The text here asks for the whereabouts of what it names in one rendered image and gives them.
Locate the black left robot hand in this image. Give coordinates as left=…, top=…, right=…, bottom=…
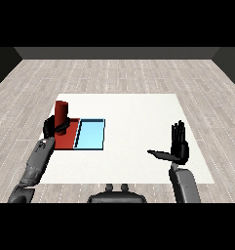
left=42, top=114, right=72, bottom=140

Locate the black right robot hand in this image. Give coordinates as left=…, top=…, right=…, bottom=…
left=146, top=120, right=190, bottom=165

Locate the red can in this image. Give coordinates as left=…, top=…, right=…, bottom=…
left=54, top=100, right=69, bottom=129

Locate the red shallow open box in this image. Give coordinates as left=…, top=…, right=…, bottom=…
left=53, top=117, right=82, bottom=150

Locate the light blue shallow open box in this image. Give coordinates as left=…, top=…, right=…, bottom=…
left=73, top=118, right=106, bottom=151

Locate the dark grey robot body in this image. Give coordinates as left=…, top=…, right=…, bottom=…
left=87, top=184, right=148, bottom=204

